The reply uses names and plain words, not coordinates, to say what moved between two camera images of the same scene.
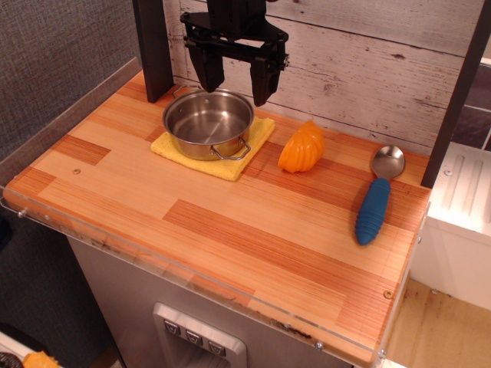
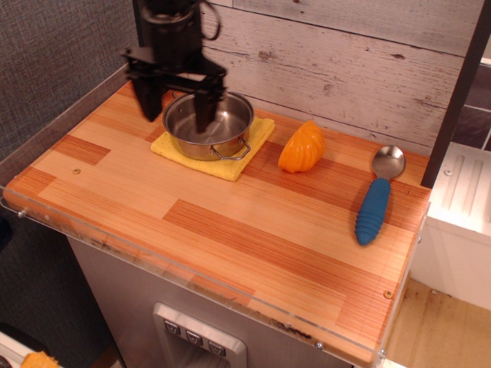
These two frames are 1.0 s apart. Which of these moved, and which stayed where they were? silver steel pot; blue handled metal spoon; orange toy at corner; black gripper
Moved: black gripper
Stayed: orange toy at corner; blue handled metal spoon; silver steel pot
